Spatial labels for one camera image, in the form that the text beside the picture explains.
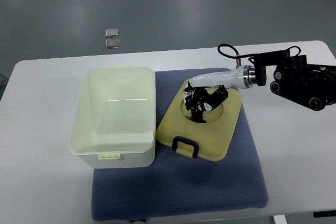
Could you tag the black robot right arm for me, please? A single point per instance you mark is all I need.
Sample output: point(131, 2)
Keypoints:
point(312, 86)

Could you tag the white storage box base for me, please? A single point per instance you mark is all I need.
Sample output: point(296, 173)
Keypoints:
point(115, 119)

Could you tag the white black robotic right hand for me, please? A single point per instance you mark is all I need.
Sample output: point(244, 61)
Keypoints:
point(204, 93)

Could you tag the black label under table edge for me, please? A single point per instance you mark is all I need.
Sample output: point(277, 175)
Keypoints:
point(324, 214)

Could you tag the upper silver floor plate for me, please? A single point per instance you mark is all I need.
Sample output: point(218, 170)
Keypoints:
point(111, 32)

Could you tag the blue grey fabric mat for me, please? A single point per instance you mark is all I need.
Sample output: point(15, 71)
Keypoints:
point(177, 185)

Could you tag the yellow storage box lid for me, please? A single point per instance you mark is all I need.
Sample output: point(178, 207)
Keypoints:
point(213, 138)

